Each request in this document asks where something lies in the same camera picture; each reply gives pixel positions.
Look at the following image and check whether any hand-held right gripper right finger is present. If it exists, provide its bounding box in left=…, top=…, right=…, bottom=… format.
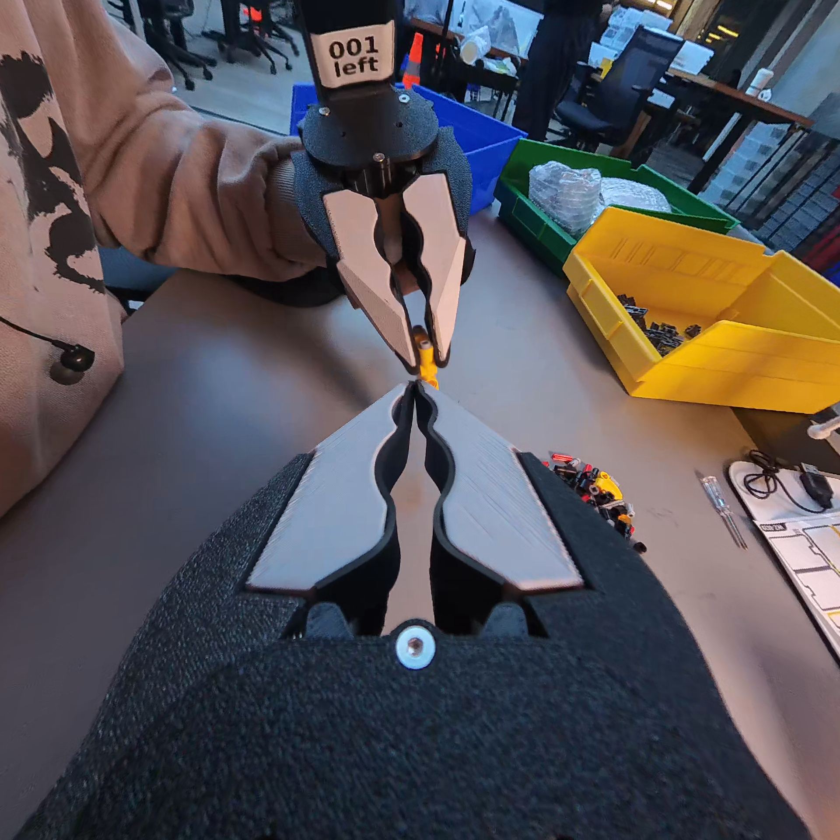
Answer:
left=416, top=382, right=585, bottom=636

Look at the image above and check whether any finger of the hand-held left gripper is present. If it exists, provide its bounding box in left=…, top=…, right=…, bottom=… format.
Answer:
left=322, top=187, right=420, bottom=370
left=402, top=172, right=469, bottom=366

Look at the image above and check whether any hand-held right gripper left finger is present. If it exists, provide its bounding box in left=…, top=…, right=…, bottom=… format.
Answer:
left=244, top=382, right=417, bottom=636

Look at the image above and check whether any yellow perforated brick beam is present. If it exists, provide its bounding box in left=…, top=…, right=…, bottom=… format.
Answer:
left=412, top=325, right=441, bottom=392

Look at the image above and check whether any blue plastic bin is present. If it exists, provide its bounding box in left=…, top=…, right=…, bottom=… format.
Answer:
left=290, top=82, right=528, bottom=216

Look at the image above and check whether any person's left forearm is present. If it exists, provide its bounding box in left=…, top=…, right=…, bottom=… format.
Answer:
left=85, top=79, right=329, bottom=284

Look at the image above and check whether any grey desk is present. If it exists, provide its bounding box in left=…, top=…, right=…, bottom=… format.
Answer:
left=0, top=210, right=840, bottom=840

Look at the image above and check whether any black knit cuff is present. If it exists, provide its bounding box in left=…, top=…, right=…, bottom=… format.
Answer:
left=226, top=266, right=345, bottom=308

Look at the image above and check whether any green plastic bin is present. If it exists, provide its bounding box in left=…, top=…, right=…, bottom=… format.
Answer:
left=493, top=138, right=741, bottom=280

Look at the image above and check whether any pile of small connector pins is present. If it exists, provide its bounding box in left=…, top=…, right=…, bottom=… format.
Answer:
left=545, top=451, right=648, bottom=554

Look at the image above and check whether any crumpled clear plastic bag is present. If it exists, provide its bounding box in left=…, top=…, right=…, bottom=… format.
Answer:
left=528, top=161, right=603, bottom=237

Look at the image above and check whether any black office chair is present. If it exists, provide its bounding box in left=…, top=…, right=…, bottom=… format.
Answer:
left=554, top=26, right=683, bottom=155
left=203, top=0, right=299, bottom=73
left=141, top=0, right=217, bottom=89

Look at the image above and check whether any clear plastic storage box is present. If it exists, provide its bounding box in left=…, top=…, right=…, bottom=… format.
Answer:
left=459, top=0, right=546, bottom=56

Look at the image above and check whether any flat bubble wrap bag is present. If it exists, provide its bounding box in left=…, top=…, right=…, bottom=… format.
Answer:
left=597, top=177, right=673, bottom=217

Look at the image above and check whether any heap of black brick parts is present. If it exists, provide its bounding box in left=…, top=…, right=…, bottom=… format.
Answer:
left=617, top=295, right=703, bottom=358

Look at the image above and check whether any yellow plastic parts bin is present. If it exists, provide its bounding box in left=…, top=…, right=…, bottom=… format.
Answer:
left=563, top=206, right=840, bottom=416

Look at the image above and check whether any background work table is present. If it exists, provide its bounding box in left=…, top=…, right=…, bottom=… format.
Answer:
left=656, top=66, right=815, bottom=194

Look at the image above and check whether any clear-handled small screwdriver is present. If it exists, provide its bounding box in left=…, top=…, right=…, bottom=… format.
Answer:
left=701, top=476, right=749, bottom=551

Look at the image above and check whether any black earphone cord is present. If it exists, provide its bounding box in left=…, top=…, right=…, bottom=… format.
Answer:
left=0, top=317, right=97, bottom=385

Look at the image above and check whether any black USB cable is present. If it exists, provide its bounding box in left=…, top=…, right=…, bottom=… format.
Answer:
left=743, top=449, right=836, bottom=514

